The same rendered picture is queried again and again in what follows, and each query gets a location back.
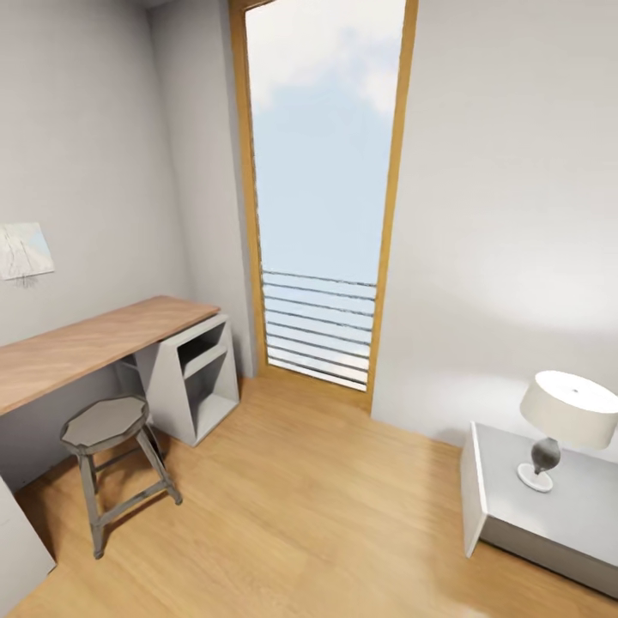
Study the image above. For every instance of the fixed window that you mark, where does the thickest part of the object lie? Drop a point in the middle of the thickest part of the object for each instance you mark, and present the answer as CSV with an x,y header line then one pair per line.
x,y
322,92

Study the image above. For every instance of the desk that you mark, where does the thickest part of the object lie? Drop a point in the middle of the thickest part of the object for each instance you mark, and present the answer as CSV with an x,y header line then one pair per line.
x,y
177,354

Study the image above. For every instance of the taboret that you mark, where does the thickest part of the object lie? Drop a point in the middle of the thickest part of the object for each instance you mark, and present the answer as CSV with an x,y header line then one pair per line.
x,y
103,425

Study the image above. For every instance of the nightstand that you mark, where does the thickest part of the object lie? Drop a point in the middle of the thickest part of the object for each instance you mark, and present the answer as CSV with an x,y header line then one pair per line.
x,y
572,529

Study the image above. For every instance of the table lamp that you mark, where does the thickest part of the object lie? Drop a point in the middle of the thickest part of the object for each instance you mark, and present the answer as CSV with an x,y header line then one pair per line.
x,y
590,429

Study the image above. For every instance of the map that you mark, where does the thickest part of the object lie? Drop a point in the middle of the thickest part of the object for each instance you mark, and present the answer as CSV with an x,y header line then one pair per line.
x,y
23,250

